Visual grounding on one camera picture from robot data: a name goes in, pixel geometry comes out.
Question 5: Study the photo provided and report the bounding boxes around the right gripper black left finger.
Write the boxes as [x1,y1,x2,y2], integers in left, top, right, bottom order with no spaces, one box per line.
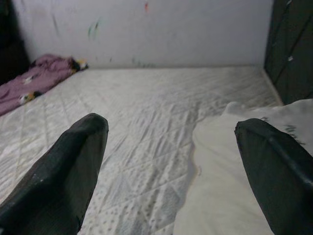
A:
[0,113,109,235]

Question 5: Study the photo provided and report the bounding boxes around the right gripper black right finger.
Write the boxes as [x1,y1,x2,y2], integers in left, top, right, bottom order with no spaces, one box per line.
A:
[234,118,313,235]

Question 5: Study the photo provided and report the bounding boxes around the white pillow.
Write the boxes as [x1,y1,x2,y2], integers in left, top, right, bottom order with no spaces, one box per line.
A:
[172,98,313,235]

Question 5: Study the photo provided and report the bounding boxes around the mauve cartoon print quilt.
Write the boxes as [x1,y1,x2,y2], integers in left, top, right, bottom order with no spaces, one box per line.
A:
[0,53,89,117]

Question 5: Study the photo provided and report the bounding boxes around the white quilted mattress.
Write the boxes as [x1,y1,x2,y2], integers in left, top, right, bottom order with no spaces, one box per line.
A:
[0,65,286,235]

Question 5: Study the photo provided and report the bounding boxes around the dark cabinet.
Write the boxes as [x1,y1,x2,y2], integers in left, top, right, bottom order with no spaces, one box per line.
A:
[0,0,30,86]

